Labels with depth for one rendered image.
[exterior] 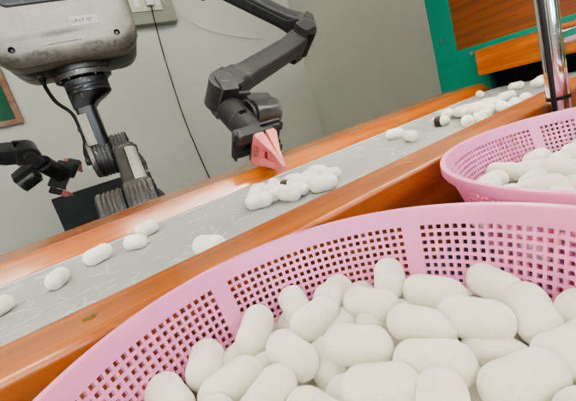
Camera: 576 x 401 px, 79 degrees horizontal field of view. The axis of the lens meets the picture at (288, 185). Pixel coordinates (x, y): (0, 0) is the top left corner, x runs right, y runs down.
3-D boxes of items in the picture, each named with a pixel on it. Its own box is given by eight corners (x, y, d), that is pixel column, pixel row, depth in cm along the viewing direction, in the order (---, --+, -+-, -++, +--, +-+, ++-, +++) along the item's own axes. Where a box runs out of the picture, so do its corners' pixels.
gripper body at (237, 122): (285, 122, 66) (264, 103, 70) (237, 135, 61) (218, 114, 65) (281, 149, 70) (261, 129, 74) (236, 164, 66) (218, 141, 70)
